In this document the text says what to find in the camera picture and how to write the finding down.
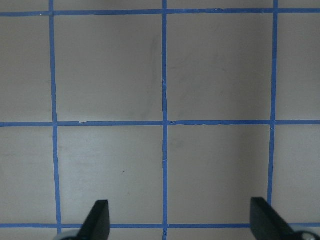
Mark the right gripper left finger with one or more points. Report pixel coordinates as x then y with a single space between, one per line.
97 224

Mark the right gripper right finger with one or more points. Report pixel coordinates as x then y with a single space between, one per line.
266 223

